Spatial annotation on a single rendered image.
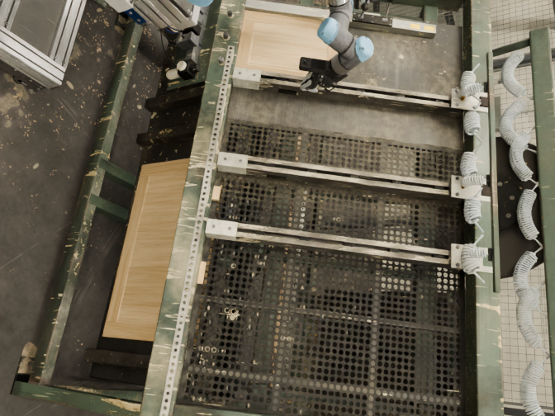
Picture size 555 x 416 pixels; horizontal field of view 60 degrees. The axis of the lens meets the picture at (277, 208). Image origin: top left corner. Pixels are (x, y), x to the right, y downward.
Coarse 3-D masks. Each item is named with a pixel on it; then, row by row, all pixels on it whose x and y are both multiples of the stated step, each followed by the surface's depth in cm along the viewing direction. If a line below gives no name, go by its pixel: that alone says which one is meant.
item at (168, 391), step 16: (224, 80) 221; (224, 96) 218; (208, 160) 207; (208, 176) 205; (192, 240) 195; (192, 256) 193; (192, 272) 191; (176, 336) 183; (176, 352) 181; (176, 368) 179
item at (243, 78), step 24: (240, 72) 220; (264, 72) 221; (312, 96) 225; (336, 96) 223; (360, 96) 221; (384, 96) 221; (408, 96) 223; (432, 96) 222; (456, 96) 219; (480, 96) 219
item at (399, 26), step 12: (252, 0) 238; (276, 12) 238; (288, 12) 237; (300, 12) 237; (312, 12) 238; (324, 12) 238; (360, 24) 238; (372, 24) 238; (396, 24) 238; (408, 24) 239; (420, 24) 239; (432, 36) 241
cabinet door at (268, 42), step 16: (256, 16) 238; (272, 16) 238; (288, 16) 239; (256, 32) 235; (272, 32) 235; (288, 32) 236; (304, 32) 236; (240, 48) 231; (256, 48) 232; (272, 48) 232; (288, 48) 233; (304, 48) 233; (320, 48) 234; (240, 64) 228; (256, 64) 229; (272, 64) 229; (288, 64) 230
